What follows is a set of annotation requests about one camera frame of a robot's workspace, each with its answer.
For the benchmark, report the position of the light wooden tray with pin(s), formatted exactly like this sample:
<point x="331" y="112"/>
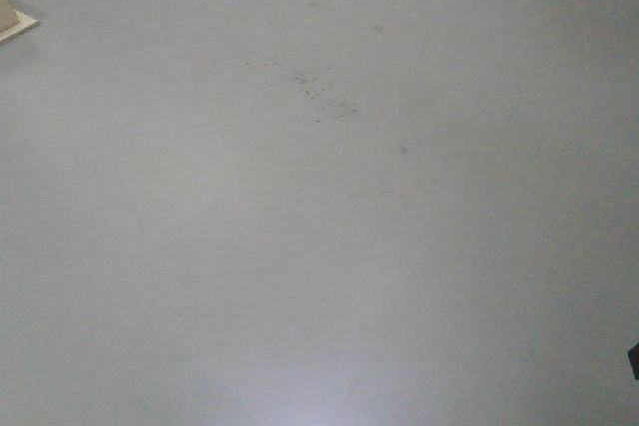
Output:
<point x="13" y="23"/>

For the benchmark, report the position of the black camera mount corner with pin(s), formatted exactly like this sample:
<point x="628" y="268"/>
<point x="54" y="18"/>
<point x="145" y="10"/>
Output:
<point x="633" y="357"/>

